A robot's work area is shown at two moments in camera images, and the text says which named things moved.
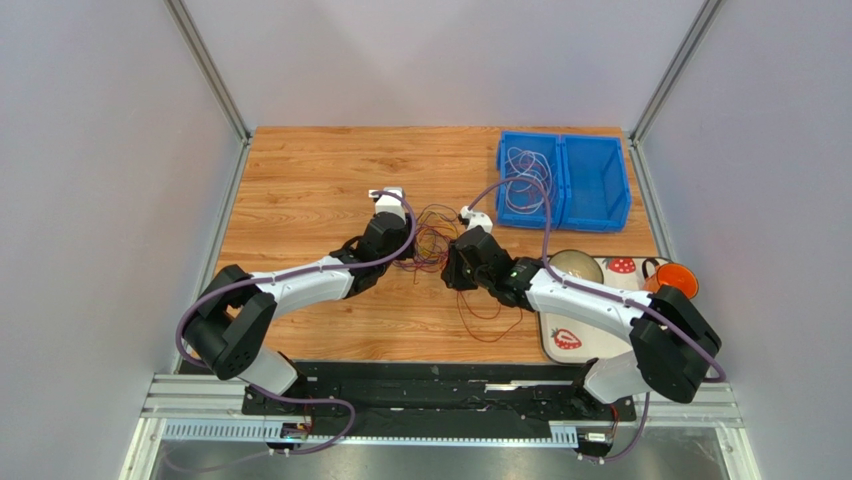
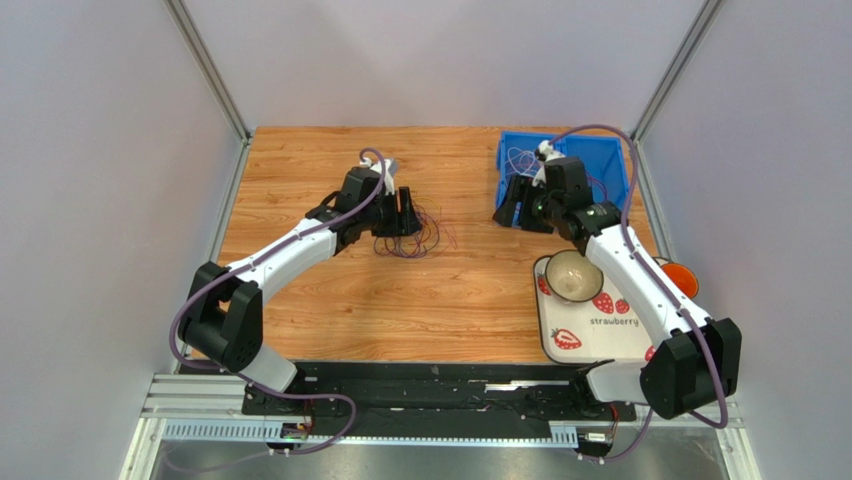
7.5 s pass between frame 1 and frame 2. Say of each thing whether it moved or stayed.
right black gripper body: moved
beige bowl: stayed
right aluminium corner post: stayed
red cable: moved
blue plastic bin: stayed
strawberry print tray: stayed
